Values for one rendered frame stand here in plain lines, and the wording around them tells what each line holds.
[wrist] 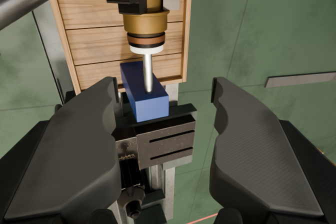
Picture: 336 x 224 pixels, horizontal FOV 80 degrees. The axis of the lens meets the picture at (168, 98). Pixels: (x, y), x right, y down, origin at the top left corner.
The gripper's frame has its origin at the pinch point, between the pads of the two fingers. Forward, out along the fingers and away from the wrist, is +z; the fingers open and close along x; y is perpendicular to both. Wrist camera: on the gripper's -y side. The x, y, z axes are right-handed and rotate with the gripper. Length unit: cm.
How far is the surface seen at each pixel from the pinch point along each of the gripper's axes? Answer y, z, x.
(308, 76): 100, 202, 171
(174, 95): 36, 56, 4
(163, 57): 19, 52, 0
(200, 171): 220, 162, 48
